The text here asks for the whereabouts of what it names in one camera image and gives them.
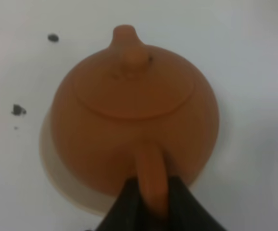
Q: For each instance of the brown clay teapot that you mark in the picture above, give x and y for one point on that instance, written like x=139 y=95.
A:
x=134 y=110

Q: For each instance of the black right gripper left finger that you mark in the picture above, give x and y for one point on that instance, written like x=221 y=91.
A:
x=129 y=212

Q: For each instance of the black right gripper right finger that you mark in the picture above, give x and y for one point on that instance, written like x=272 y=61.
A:
x=185 y=212

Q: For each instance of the beige round teapot saucer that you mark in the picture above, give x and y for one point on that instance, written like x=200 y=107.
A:
x=70 y=188

